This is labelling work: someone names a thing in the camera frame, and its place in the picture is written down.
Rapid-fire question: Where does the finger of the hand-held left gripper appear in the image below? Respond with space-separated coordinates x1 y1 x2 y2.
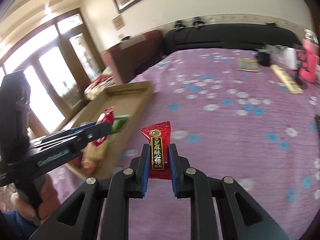
31 123 112 156
37 122 98 142

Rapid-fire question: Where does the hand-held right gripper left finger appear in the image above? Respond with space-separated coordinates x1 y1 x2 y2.
29 144 150 240

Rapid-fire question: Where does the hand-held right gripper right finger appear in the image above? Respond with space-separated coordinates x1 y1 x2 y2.
169 144 292 240

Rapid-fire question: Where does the green snack packet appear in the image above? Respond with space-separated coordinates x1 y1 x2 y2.
111 115 130 134

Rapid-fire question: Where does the red candy packet black label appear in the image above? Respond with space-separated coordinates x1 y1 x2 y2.
141 121 173 180

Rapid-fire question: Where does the brown cardboard tray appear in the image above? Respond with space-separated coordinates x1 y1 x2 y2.
51 81 154 180

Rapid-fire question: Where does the person's left hand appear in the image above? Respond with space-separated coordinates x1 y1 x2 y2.
10 174 61 219

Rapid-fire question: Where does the red patterned blanket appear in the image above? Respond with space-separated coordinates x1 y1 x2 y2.
84 66 115 100

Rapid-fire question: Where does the wooden glass door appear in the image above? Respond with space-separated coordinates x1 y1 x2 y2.
0 7 105 133

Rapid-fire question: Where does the brown armchair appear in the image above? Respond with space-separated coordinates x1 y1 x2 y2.
102 29 163 84

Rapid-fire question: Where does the blue denim clothing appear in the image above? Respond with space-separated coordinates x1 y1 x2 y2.
0 210 40 239

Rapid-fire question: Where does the green booklet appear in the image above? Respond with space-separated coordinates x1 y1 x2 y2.
237 58 262 72

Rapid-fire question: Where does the long cream box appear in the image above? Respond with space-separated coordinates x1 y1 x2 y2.
270 64 303 95

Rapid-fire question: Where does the black sofa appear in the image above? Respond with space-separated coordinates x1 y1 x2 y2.
165 24 302 54

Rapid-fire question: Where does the black cup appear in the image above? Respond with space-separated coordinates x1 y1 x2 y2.
257 49 272 67

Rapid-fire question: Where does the pink box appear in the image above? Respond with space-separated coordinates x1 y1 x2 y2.
300 39 319 83

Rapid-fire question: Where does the small wall plaque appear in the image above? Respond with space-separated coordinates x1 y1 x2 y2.
112 16 125 30

